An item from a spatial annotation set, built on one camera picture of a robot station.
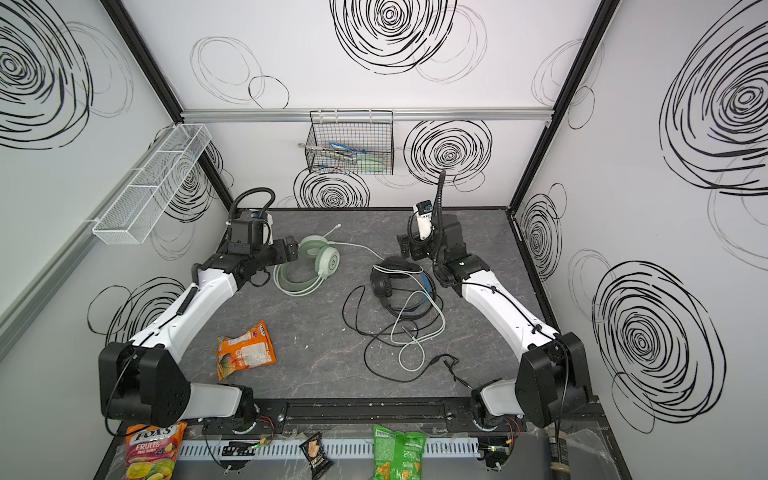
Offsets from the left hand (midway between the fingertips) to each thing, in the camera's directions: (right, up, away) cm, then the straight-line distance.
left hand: (286, 244), depth 86 cm
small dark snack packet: (+12, -47, -18) cm, 51 cm away
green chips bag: (+32, -46, -20) cm, 59 cm away
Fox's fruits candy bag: (-24, -46, -19) cm, 55 cm away
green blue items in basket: (+18, +25, +1) cm, 31 cm away
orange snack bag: (-8, -28, -4) cm, 30 cm away
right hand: (+36, +4, -4) cm, 36 cm away
